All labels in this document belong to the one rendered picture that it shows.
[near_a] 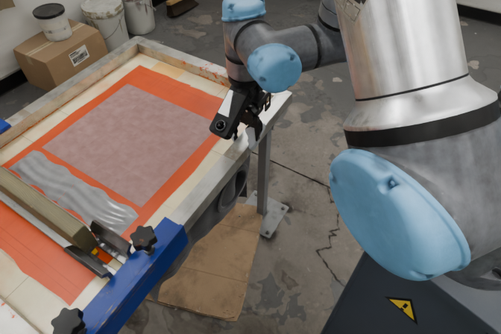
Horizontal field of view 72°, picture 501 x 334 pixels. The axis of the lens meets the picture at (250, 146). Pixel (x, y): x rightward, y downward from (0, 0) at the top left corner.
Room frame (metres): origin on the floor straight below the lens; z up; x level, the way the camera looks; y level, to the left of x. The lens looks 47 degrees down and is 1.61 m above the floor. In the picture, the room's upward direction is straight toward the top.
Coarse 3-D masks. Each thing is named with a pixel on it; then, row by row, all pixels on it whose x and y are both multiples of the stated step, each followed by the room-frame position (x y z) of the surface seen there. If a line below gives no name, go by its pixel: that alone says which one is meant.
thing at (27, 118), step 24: (120, 48) 0.98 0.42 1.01; (144, 48) 0.99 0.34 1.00; (168, 48) 0.98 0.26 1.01; (96, 72) 0.86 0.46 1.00; (192, 72) 0.89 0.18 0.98; (216, 72) 0.85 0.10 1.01; (48, 96) 0.75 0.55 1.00; (72, 96) 0.78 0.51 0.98; (288, 96) 0.74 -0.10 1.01; (24, 120) 0.66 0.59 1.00; (264, 120) 0.65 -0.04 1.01; (0, 144) 0.59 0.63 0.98; (240, 144) 0.56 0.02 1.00; (216, 168) 0.49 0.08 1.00; (192, 192) 0.43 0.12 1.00; (216, 192) 0.44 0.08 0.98; (192, 216) 0.37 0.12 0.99; (0, 312) 0.19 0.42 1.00
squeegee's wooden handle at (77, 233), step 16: (0, 176) 0.42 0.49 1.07; (16, 192) 0.38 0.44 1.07; (32, 192) 0.38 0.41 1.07; (32, 208) 0.35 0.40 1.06; (48, 208) 0.35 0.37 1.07; (48, 224) 0.33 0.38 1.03; (64, 224) 0.31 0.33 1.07; (80, 224) 0.31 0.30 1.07; (80, 240) 0.29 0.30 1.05; (96, 240) 0.31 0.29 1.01
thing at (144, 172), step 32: (192, 96) 0.78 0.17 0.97; (160, 128) 0.65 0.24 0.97; (192, 128) 0.65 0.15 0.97; (128, 160) 0.54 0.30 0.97; (160, 160) 0.54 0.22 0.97; (192, 160) 0.54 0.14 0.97; (128, 192) 0.45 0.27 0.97; (160, 192) 0.45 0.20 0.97; (32, 224) 0.37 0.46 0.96; (32, 256) 0.30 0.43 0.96; (64, 256) 0.30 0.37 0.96; (64, 288) 0.24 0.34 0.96
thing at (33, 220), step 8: (16, 176) 0.47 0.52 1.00; (0, 192) 0.43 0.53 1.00; (40, 192) 0.43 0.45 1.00; (0, 200) 0.41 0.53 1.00; (8, 200) 0.41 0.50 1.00; (16, 208) 0.39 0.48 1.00; (24, 216) 0.37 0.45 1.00; (32, 216) 0.37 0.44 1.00; (40, 224) 0.35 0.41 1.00; (48, 232) 0.33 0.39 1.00; (56, 240) 0.32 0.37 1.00; (64, 240) 0.32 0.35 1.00
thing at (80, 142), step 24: (144, 72) 0.90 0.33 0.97; (120, 96) 0.79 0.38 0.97; (144, 96) 0.78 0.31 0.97; (168, 96) 0.78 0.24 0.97; (72, 120) 0.69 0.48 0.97; (96, 120) 0.69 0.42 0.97; (120, 120) 0.69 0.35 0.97; (144, 120) 0.69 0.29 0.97; (48, 144) 0.60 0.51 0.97; (72, 144) 0.60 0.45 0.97; (96, 144) 0.60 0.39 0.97; (120, 144) 0.60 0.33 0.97; (72, 168) 0.52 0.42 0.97; (0, 216) 0.39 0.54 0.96; (0, 240) 0.34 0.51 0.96
